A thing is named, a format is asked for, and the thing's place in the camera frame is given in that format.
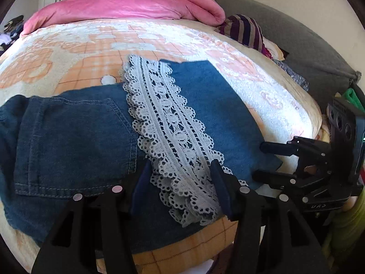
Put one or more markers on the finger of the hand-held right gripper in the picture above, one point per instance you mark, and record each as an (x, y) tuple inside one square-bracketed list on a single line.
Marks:
[(271, 177), (276, 147)]

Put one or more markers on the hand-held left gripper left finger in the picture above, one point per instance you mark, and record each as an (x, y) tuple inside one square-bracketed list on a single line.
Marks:
[(142, 188)]

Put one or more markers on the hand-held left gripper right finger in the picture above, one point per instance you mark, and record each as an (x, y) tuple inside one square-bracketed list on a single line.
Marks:
[(223, 191)]

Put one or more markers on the blue denim pants lace trim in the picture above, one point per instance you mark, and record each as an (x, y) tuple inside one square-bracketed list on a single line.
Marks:
[(71, 148)]

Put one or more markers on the pastel folded bedding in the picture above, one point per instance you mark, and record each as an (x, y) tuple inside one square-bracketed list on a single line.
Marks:
[(325, 128)]

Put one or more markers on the tan bed sheet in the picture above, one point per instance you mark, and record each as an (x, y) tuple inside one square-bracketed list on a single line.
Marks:
[(309, 100)]

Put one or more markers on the yellow-green cloth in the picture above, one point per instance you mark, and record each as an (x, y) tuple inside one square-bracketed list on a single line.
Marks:
[(348, 234)]

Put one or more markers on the dark floral cloth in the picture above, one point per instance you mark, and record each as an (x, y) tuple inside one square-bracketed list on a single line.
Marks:
[(293, 75)]

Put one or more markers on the cream pillow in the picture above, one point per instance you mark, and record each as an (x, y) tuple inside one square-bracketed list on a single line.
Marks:
[(275, 50)]

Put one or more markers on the purple striped cloth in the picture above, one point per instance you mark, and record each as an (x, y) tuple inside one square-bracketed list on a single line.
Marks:
[(245, 31)]

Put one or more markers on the orange white fleece blanket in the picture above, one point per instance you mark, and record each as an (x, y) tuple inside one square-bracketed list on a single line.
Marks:
[(85, 51)]

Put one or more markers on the pink duvet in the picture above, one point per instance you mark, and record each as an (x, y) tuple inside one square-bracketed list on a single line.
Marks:
[(128, 5)]

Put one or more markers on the pile of clothes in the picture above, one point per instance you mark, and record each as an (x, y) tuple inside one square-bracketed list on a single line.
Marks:
[(11, 30)]

